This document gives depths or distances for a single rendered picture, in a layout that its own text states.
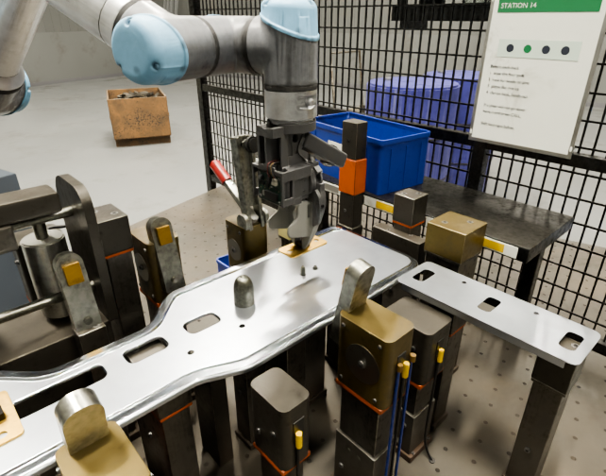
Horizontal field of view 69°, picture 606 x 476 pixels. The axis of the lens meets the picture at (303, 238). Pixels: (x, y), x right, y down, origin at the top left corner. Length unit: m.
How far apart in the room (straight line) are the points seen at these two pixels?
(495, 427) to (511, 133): 0.61
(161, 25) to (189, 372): 0.41
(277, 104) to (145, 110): 5.16
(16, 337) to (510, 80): 1.04
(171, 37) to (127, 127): 5.24
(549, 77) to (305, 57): 0.59
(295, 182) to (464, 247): 0.35
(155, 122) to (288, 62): 5.21
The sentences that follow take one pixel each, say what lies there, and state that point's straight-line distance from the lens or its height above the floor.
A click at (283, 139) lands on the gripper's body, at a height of 1.25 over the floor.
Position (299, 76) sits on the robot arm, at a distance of 0.62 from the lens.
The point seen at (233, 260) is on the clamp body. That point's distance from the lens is 0.90.
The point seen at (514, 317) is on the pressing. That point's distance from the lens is 0.75.
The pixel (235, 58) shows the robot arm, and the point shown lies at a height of 1.35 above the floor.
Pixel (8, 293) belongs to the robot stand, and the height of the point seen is 0.84.
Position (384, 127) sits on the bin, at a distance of 1.24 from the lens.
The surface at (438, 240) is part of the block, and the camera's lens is 0.87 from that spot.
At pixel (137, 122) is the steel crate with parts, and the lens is 5.79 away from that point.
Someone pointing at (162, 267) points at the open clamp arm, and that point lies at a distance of 0.78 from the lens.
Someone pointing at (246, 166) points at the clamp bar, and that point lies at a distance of 0.83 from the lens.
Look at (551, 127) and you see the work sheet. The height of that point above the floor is 1.20.
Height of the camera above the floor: 1.40
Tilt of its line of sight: 26 degrees down
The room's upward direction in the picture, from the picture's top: straight up
